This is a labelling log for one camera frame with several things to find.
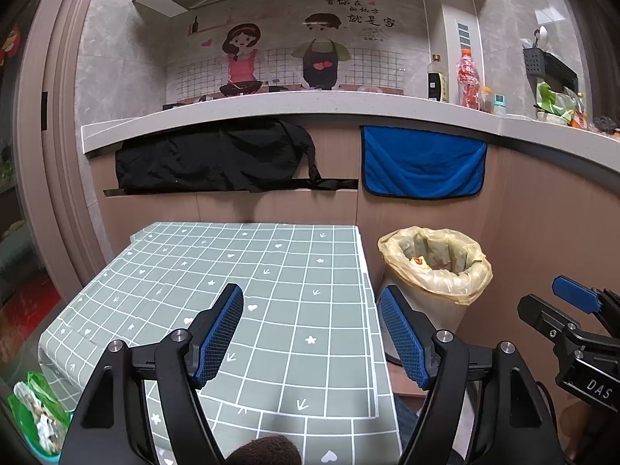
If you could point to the black wall rack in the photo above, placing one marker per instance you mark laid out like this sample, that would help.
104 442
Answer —
561 71

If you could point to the small teal-capped bottle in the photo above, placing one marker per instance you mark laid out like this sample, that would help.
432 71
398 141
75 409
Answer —
500 105

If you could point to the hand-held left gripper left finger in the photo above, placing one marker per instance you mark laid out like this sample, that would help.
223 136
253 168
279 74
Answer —
218 334

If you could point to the red hanging decoration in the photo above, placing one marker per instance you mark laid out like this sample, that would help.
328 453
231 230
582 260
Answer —
10 43

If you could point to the black fabric bag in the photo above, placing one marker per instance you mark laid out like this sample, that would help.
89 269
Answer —
208 160

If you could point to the green plastic bag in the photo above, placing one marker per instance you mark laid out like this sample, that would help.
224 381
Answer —
26 402

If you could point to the white utensil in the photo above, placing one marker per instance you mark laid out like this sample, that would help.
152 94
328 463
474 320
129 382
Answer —
542 35

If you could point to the green vegetable bag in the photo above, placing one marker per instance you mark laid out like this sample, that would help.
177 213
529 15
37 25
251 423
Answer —
552 104

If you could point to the cartoon couple wall sticker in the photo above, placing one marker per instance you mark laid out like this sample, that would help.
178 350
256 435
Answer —
281 63

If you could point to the dark sauce bottle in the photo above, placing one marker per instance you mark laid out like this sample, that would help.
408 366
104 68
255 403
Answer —
437 85

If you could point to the white speckled kitchen countertop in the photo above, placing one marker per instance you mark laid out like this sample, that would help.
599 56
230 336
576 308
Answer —
339 105

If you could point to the yellow plastic bin bag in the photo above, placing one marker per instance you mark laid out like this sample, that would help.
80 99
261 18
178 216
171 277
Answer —
436 283

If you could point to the black utensil holder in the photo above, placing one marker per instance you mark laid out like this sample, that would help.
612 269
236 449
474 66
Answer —
533 62

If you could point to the beige wooden counter cabinet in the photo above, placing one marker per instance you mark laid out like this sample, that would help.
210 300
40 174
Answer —
542 213

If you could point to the white water heater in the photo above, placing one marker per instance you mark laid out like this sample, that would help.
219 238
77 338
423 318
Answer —
459 60

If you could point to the black gas stove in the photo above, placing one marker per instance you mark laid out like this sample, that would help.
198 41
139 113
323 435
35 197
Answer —
186 102

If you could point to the dark brown fuzzy cloth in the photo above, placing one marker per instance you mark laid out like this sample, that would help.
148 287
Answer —
264 451

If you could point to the red-filled plastic bottle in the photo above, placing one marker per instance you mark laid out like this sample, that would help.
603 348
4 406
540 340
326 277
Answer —
469 80

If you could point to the dark scouring ball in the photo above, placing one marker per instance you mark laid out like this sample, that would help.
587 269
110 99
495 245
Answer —
604 125

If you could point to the blue towel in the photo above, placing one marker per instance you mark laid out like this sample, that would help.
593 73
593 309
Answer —
421 167

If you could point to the yellow wrapper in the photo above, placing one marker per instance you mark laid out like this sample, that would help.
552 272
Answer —
419 262

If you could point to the person's blue trouser leg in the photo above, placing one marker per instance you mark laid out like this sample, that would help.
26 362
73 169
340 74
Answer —
407 426

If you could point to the brown door frame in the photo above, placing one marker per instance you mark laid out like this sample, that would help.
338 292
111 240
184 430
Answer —
60 155

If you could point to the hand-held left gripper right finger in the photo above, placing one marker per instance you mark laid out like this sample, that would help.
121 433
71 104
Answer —
404 339

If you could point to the small orange-capped bottle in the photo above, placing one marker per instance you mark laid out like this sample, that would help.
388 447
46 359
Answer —
486 100

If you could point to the orange packet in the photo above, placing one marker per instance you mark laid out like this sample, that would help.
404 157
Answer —
580 116

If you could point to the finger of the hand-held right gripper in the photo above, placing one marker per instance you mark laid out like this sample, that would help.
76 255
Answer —
542 315
579 294

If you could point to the brown wooden stool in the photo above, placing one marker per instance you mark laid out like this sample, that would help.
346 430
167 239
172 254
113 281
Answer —
407 382

